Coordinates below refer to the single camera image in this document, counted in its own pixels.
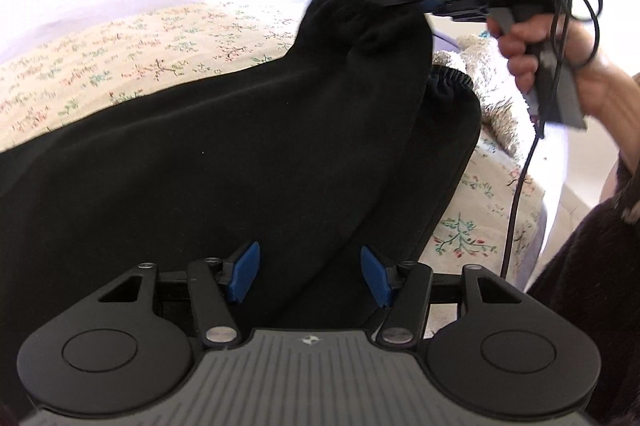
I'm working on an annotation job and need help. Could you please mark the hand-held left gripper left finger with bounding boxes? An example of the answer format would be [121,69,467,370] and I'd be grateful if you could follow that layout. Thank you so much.
[97,241,261,350]

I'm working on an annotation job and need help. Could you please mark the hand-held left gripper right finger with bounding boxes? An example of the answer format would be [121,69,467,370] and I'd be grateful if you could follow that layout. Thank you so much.
[360,246,527,350]

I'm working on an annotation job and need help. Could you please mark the black pants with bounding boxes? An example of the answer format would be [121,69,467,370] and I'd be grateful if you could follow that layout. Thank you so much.
[0,0,482,357]

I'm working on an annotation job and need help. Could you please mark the person's right forearm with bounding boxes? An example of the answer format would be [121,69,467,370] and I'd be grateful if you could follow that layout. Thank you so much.
[597,50,640,157]

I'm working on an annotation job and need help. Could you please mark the person's right hand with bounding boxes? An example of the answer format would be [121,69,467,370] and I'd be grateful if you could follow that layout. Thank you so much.
[487,11,617,117]

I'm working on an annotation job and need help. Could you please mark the beige fuzzy rug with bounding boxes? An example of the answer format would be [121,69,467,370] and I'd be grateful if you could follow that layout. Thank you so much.
[435,33,538,159]

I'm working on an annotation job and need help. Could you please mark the person's dark fuzzy clothing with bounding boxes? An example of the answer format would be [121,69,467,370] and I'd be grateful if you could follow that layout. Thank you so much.
[525,151,640,426]

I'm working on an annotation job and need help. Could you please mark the floral bed cloth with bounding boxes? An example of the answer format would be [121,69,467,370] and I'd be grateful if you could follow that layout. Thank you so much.
[0,0,547,332]

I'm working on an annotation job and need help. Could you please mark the lavender bed sheet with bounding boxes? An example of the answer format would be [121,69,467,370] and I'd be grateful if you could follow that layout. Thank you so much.
[0,0,566,287]

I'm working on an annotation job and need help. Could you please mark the black cable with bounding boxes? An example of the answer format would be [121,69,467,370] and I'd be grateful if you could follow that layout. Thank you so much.
[502,0,606,279]

